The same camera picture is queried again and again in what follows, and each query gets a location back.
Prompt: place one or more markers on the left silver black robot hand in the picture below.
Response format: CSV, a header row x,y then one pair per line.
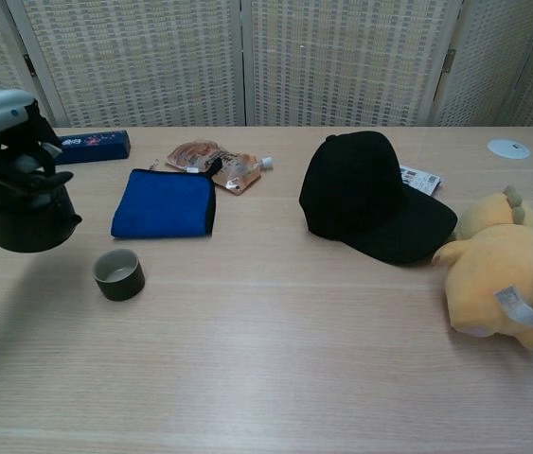
x,y
5,156

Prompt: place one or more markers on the black round object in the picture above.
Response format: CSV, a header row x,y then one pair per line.
x,y
24,227

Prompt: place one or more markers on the brass screen hinge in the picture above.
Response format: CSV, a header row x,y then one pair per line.
x,y
29,65
448,60

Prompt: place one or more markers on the dark blue printed box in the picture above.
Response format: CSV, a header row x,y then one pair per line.
x,y
100,144

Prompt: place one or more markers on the blue cloth with black trim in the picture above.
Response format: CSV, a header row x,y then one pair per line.
x,y
162,203

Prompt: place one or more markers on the woven folding screen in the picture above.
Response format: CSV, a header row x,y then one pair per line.
x,y
143,61

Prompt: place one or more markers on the orange spout pouch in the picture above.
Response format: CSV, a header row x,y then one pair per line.
x,y
238,177

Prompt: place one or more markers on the black baseball cap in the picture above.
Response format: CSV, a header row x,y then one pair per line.
x,y
356,189

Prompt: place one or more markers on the printed cap tag card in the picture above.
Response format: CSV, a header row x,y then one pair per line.
x,y
424,179

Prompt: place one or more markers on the white round table grommet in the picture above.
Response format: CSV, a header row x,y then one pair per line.
x,y
507,149

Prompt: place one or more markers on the yellow plush toy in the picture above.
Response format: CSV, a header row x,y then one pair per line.
x,y
498,265

